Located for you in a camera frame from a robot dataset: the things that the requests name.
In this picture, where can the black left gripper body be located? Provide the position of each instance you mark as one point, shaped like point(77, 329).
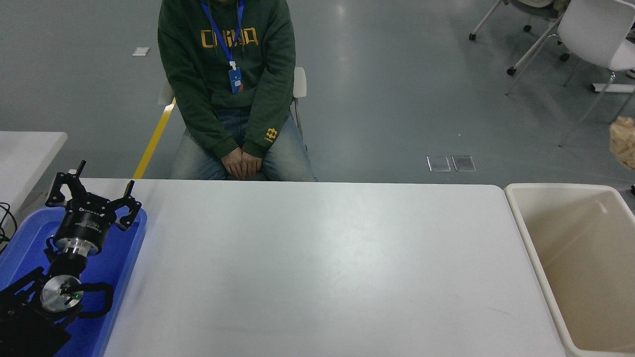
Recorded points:
point(86, 223)

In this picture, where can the tan paper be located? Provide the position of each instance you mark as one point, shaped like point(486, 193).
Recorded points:
point(624, 144)

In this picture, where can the person's right hand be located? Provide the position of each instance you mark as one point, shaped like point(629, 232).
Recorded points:
point(232, 164)

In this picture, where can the person's left hand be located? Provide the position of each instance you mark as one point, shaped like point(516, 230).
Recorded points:
point(252, 164)

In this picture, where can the blue plastic tray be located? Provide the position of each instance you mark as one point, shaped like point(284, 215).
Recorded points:
point(119, 258)

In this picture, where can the white side table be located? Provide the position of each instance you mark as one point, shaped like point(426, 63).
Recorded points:
point(25, 158)

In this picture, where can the yellow floor tape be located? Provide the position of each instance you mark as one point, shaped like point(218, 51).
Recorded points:
point(154, 141)

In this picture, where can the person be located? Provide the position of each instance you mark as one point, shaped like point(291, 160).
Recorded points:
point(268, 59)

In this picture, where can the clear floor plate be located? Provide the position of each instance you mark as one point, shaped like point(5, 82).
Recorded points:
point(439, 163)
point(464, 162)

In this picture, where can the large pale plastic bin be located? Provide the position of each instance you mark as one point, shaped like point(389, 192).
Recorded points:
point(570, 223)

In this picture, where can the rolling office chair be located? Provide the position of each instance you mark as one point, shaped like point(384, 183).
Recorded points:
point(540, 11)

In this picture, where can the white shell chair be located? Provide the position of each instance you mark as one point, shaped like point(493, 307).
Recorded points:
point(595, 29)

